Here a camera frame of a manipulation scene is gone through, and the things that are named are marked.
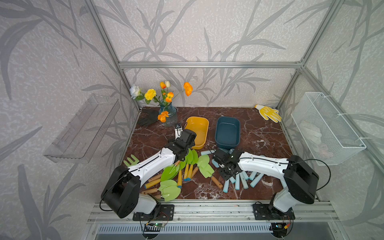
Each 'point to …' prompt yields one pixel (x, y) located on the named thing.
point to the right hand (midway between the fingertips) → (224, 173)
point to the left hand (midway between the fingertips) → (184, 138)
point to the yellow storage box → (200, 125)
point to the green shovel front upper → (167, 183)
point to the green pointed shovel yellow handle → (189, 159)
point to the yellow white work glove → (268, 113)
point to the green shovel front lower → (170, 192)
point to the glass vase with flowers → (168, 115)
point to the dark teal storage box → (227, 132)
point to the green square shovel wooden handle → (207, 171)
